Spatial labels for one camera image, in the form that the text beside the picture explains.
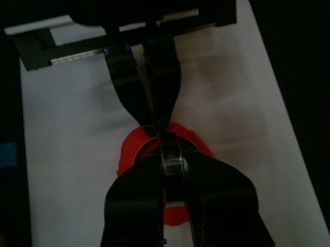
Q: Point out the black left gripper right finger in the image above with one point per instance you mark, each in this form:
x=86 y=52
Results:
x=228 y=199

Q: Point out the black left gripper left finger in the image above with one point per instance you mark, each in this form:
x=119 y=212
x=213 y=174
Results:
x=135 y=199

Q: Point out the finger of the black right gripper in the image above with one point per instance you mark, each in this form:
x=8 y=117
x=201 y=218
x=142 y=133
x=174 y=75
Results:
x=165 y=80
x=125 y=83

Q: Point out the red play dough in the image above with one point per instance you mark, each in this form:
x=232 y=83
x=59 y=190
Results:
x=129 y=151

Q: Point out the white rectangular work mat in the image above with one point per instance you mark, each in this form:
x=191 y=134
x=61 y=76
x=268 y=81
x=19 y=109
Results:
x=65 y=128

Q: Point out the blue tape strip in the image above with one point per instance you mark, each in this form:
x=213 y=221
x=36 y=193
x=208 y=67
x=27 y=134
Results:
x=7 y=154

